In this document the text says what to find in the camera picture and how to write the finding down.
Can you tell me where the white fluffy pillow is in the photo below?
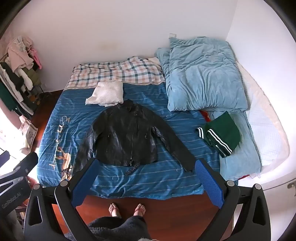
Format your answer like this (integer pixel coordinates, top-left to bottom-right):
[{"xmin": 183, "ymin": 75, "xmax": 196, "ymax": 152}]
[{"xmin": 85, "ymin": 81, "xmax": 124, "ymax": 107}]

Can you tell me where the black leather jacket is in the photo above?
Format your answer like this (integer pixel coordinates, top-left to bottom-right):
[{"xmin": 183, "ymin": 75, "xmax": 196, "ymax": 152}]
[{"xmin": 70, "ymin": 100, "xmax": 196, "ymax": 177}]

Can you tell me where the printed tote bag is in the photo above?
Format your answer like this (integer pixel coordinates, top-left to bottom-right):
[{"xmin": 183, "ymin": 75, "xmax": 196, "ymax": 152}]
[{"xmin": 19, "ymin": 115, "xmax": 39, "ymax": 149}]

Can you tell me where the person's foot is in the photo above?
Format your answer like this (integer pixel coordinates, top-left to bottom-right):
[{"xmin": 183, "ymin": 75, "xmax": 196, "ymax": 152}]
[
  {"xmin": 109, "ymin": 203, "xmax": 122, "ymax": 218},
  {"xmin": 133, "ymin": 203, "xmax": 147, "ymax": 217}
]

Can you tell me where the blue striped bed sheet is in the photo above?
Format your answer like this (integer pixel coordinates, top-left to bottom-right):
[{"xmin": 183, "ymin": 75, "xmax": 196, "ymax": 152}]
[{"xmin": 37, "ymin": 82, "xmax": 238, "ymax": 200}]

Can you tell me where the red cloth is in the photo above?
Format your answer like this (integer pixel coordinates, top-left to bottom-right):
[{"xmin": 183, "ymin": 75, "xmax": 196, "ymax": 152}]
[{"xmin": 199, "ymin": 110, "xmax": 213, "ymax": 122}]

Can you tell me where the light blue folded quilt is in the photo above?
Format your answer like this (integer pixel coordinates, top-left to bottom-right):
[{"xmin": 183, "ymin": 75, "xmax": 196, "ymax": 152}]
[{"xmin": 154, "ymin": 36, "xmax": 248, "ymax": 114}]

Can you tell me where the clothes rack with clothes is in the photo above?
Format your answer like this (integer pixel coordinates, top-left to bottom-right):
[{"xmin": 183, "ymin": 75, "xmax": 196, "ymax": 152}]
[{"xmin": 0, "ymin": 36, "xmax": 50, "ymax": 116}]

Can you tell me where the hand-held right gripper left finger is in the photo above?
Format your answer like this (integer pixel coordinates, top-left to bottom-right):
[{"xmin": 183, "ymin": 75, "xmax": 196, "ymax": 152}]
[{"xmin": 23, "ymin": 158, "xmax": 101, "ymax": 241}]

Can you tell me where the plaid checked blanket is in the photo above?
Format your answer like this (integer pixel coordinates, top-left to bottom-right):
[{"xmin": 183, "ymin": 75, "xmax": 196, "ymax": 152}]
[{"xmin": 64, "ymin": 56, "xmax": 166, "ymax": 90}]

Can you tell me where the green white-striped garment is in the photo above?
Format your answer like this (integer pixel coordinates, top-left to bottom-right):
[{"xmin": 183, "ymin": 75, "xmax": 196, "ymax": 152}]
[{"xmin": 196, "ymin": 111, "xmax": 241, "ymax": 158}]

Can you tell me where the white quilted mattress pad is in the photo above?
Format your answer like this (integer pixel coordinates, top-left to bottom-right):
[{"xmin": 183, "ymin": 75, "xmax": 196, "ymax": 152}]
[{"xmin": 235, "ymin": 61, "xmax": 290, "ymax": 179}]

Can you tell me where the person's left foot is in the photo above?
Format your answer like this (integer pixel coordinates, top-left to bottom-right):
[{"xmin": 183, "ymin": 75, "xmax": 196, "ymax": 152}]
[{"xmin": 109, "ymin": 203, "xmax": 122, "ymax": 218}]

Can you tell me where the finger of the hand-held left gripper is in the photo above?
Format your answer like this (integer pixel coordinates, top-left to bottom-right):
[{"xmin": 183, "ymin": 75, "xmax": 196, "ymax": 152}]
[
  {"xmin": 13, "ymin": 152, "xmax": 39, "ymax": 179},
  {"xmin": 0, "ymin": 151, "xmax": 10, "ymax": 168}
]

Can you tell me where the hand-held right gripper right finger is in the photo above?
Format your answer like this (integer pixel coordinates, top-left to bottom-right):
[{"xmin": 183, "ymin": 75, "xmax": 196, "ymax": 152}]
[{"xmin": 194, "ymin": 158, "xmax": 272, "ymax": 241}]

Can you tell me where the person's right foot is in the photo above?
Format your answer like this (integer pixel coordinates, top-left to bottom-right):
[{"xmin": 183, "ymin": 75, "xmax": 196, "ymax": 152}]
[{"xmin": 133, "ymin": 203, "xmax": 147, "ymax": 217}]

